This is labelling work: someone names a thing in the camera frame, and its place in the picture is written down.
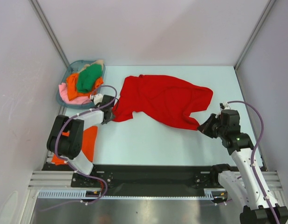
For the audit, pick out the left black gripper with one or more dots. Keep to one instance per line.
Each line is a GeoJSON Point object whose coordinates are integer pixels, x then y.
{"type": "Point", "coordinates": [107, 121]}

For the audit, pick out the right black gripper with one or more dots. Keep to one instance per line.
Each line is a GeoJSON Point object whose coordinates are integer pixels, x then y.
{"type": "Point", "coordinates": [204, 128]}

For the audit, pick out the red t shirt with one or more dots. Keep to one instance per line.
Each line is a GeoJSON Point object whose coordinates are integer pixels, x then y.
{"type": "Point", "coordinates": [166, 99]}

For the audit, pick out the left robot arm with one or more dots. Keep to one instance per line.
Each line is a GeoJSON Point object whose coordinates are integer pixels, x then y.
{"type": "Point", "coordinates": [72, 139]}

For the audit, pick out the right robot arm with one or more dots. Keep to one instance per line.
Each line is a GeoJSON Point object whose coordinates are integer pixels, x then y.
{"type": "Point", "coordinates": [251, 193]}

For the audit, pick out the folded orange t shirt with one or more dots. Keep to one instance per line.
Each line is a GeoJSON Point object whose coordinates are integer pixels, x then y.
{"type": "Point", "coordinates": [88, 144]}

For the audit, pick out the green garment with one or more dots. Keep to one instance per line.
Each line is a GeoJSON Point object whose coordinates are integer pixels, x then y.
{"type": "Point", "coordinates": [88, 77]}

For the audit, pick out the orange garment in basket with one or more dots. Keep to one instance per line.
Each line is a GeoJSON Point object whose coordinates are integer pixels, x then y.
{"type": "Point", "coordinates": [72, 92]}

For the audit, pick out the pink garment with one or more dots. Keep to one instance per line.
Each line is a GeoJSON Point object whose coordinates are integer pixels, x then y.
{"type": "Point", "coordinates": [63, 91]}

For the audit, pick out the beige garment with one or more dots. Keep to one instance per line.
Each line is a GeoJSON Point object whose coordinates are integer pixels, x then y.
{"type": "Point", "coordinates": [100, 62]}

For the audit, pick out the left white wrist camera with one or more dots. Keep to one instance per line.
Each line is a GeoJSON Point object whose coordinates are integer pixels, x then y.
{"type": "Point", "coordinates": [97, 98]}

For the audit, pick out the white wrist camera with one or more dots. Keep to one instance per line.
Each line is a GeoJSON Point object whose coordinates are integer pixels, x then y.
{"type": "Point", "coordinates": [97, 98]}
{"type": "Point", "coordinates": [224, 106]}

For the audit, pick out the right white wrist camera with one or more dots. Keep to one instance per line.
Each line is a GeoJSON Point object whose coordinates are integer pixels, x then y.
{"type": "Point", "coordinates": [224, 106]}

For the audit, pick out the white slotted cable duct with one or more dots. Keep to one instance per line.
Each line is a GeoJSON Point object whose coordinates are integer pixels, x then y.
{"type": "Point", "coordinates": [208, 194]}

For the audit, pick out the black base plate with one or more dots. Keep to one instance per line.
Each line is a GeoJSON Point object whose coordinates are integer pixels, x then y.
{"type": "Point", "coordinates": [158, 181]}

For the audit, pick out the left aluminium corner post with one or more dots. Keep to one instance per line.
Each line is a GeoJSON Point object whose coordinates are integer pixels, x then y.
{"type": "Point", "coordinates": [48, 29]}

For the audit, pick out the aluminium corner post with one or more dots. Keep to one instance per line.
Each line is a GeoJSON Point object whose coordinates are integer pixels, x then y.
{"type": "Point", "coordinates": [48, 29]}
{"type": "Point", "coordinates": [264, 15]}

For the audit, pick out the right aluminium corner post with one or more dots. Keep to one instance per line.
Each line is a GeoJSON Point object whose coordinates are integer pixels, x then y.
{"type": "Point", "coordinates": [264, 15]}

